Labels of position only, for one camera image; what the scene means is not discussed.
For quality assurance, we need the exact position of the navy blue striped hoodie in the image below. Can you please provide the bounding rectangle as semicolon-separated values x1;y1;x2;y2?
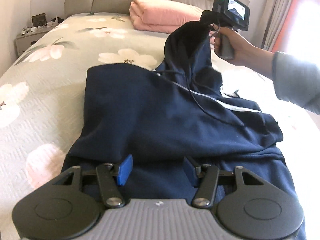
62;21;305;239

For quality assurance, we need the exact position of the grey sleeved right forearm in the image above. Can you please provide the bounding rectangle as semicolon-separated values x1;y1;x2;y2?
272;52;319;115

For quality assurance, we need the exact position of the person's right hand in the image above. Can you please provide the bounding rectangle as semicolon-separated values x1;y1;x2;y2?
213;27;274;80

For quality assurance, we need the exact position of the folded pink blanket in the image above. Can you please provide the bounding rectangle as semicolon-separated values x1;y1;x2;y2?
129;0;203;34

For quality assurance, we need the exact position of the beige and orange curtain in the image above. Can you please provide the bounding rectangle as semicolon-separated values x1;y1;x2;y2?
260;0;299;51

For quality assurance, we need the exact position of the floral green bedspread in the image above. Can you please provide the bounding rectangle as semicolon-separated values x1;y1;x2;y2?
1;13;319;239

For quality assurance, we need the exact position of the cream bedside nightstand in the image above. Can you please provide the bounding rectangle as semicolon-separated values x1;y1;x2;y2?
15;27;53;57

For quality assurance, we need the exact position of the dark box on nightstand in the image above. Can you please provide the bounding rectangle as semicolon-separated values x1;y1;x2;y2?
31;13;47;27

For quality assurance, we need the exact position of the camera display on gripper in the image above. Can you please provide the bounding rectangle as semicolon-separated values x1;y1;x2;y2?
219;0;250;31

